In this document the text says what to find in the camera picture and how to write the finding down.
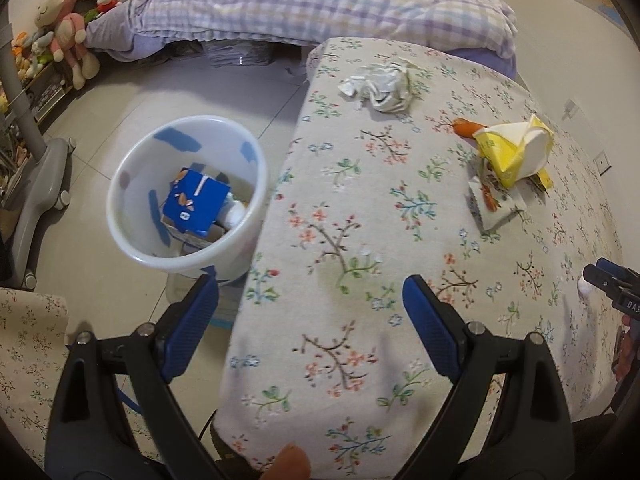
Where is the person's left hand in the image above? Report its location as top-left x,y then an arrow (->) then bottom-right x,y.
260,444 -> 312,480

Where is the low toy shelf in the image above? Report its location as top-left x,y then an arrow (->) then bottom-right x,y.
20,60 -> 76,126

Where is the purple bed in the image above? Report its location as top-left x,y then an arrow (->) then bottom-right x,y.
85,0 -> 518,81

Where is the white plastic drink bottle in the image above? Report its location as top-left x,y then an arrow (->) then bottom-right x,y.
222,192 -> 247,231

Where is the crushed yellow paper cup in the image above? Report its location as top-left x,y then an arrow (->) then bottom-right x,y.
472,113 -> 554,198

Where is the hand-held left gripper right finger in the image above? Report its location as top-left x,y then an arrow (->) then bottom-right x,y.
402,274 -> 573,480

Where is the crumpled white paper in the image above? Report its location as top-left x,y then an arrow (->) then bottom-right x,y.
338,59 -> 416,113

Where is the grey desk chair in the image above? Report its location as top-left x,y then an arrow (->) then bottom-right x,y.
0,10 -> 76,291

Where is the torn blue cardboard box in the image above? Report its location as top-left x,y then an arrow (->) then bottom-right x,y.
161,167 -> 232,236

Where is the white plastic waste bin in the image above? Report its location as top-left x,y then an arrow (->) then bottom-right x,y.
106,115 -> 268,281

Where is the floral tablecloth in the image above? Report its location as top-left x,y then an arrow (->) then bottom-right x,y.
217,36 -> 626,476

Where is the pink plush monkey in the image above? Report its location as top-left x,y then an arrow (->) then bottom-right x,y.
32,0 -> 101,91

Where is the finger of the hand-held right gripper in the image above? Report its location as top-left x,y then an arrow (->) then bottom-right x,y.
582,266 -> 623,297
596,257 -> 640,282

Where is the red plush toy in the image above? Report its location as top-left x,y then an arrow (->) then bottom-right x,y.
82,0 -> 123,23

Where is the orange sausage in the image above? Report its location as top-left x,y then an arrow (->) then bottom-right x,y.
452,117 -> 488,139

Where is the printed plastic wrapper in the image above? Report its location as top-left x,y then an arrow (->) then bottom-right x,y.
467,172 -> 528,233

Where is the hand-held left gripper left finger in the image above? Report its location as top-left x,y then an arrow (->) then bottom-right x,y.
45,274 -> 223,480

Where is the floral cloth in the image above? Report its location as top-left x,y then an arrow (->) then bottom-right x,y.
0,287 -> 71,461

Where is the checked purple blanket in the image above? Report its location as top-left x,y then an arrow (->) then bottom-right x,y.
120,0 -> 518,58

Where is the clear underbed storage bag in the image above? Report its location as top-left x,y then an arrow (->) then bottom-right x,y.
200,40 -> 301,68

